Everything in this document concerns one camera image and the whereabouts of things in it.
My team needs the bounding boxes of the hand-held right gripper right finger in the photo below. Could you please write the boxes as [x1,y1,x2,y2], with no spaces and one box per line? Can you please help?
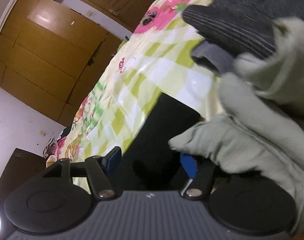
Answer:
[179,153,219,200]

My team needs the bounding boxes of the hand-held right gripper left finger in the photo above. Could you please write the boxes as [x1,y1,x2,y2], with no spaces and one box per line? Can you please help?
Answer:
[43,146,122,200]

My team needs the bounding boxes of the black pants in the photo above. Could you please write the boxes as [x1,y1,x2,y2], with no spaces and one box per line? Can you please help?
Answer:
[122,92,202,193]

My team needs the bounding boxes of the striped clothes pile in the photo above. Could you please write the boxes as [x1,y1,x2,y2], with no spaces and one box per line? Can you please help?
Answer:
[43,136,59,158]

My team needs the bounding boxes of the green white checked plastic sheet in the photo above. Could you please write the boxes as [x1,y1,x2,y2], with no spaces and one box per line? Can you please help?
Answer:
[72,12,225,188]

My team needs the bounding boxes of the person's pale green jacket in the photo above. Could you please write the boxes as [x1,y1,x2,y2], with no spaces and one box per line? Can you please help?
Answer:
[168,17,304,240]

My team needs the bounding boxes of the dark brown headboard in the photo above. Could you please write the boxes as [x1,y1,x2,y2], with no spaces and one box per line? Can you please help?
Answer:
[0,148,46,205]

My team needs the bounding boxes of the brown wooden wardrobe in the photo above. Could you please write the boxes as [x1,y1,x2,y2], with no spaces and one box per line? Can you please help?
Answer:
[0,0,125,128]

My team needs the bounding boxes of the cartoon printed quilt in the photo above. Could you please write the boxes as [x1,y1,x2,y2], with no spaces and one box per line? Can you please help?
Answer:
[45,0,226,167]

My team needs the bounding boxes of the dark grey striped sock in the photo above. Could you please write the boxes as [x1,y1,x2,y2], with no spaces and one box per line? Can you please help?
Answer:
[182,0,304,75]

